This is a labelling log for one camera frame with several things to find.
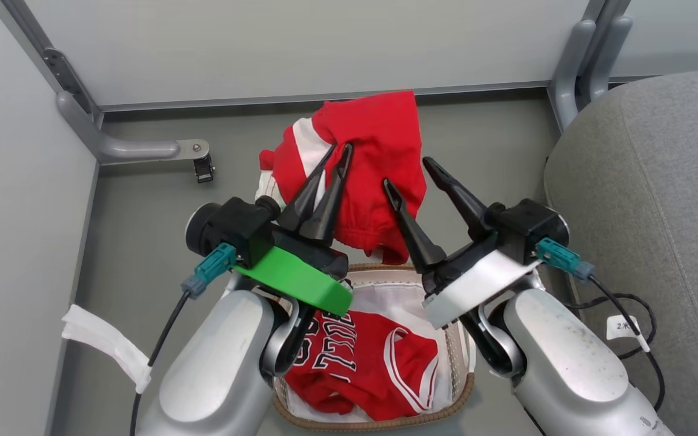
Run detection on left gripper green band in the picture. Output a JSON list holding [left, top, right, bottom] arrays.
[[234, 143, 354, 317]]

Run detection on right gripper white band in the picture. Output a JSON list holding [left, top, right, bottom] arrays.
[[383, 156, 542, 330]]

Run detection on red garment with white stripe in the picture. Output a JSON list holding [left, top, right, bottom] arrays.
[[258, 90, 428, 266]]

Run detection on red basketball jersey black lettering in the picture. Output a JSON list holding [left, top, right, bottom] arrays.
[[284, 309, 440, 422]]

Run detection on cream laundry basket brown rim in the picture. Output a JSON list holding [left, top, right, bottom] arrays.
[[271, 262, 477, 432]]

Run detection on small black caster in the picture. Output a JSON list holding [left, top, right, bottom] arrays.
[[193, 154, 216, 184]]

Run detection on grey partition foot with plate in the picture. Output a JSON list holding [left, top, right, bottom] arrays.
[[55, 91, 211, 165]]

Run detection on grey fabric sofa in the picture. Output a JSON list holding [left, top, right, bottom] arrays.
[[543, 68, 698, 436]]

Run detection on white fabric strip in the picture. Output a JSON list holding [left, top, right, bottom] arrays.
[[61, 304, 153, 395]]

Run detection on aluminium partition base rail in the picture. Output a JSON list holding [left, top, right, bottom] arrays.
[[99, 80, 553, 113]]

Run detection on right teal cable connector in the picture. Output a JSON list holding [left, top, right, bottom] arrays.
[[535, 237, 596, 283]]

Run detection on teal cable connector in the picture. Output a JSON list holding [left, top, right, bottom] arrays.
[[181, 243, 238, 299], [535, 237, 596, 283]]

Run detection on left teal cable connector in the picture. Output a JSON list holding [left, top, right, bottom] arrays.
[[181, 243, 238, 299]]

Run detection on white cable label tag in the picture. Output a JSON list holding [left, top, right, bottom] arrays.
[[606, 314, 653, 353]]

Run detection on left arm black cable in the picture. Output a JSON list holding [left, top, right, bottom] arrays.
[[129, 289, 192, 436]]

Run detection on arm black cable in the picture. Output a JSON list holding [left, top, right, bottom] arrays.
[[129, 289, 192, 436], [566, 276, 666, 414]]

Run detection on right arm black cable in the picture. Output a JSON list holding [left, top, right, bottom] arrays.
[[566, 276, 666, 414]]

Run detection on black bracket on frame rail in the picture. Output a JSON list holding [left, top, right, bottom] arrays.
[[42, 48, 94, 111]]

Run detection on grey partition frame rail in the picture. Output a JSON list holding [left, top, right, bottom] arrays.
[[0, 0, 105, 128]]

